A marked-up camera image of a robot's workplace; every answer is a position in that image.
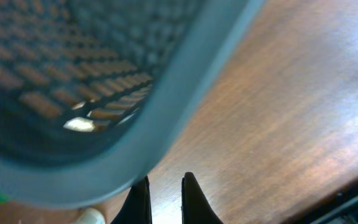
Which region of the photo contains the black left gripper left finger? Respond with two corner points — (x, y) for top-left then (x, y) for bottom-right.
(111, 176), (152, 224)

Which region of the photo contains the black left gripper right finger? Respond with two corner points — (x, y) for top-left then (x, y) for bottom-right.
(181, 172), (223, 224)

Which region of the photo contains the beige food pouch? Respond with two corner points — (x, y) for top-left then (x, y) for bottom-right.
(71, 207), (106, 224)

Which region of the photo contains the grey plastic basket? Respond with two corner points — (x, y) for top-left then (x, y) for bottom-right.
(0, 0), (262, 208)

